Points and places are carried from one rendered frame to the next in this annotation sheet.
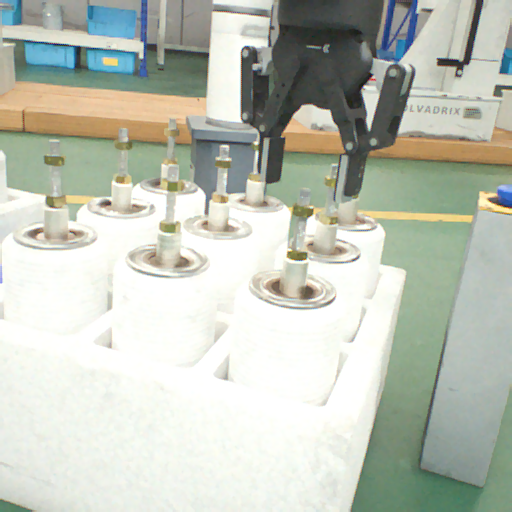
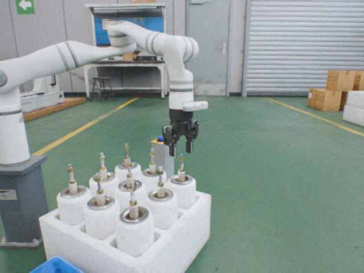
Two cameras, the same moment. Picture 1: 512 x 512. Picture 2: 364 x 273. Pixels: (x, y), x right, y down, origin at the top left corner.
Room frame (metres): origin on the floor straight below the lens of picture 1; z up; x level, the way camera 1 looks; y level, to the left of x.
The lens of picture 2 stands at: (0.31, 0.68, 0.61)
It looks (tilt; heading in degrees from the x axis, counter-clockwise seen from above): 15 degrees down; 283
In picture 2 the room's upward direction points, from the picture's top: straight up
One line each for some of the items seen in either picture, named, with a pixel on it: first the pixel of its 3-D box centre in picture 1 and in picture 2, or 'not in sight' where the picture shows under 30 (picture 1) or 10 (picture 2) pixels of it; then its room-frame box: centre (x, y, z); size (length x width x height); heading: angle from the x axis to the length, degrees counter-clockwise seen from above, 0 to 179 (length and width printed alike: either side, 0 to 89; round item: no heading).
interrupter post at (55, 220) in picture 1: (56, 223); (133, 210); (0.55, 0.19, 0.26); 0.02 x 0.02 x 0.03
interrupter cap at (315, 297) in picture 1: (292, 289); (181, 179); (0.48, -0.04, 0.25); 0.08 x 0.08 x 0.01
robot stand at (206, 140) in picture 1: (224, 209); (23, 201); (1.05, 0.06, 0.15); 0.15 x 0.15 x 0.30; 11
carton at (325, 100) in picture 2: not in sight; (327, 100); (-1.06, -3.45, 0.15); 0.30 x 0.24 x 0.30; 100
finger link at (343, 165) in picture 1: (346, 177); (189, 147); (0.46, -0.07, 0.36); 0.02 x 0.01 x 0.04; 146
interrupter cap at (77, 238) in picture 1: (56, 235); (133, 215); (0.55, 0.19, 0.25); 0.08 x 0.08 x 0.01
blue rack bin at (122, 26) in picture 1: (112, 22); not in sight; (5.23, 1.30, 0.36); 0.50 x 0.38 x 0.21; 11
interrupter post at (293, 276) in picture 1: (294, 275); (181, 176); (0.48, -0.04, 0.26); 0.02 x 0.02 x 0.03
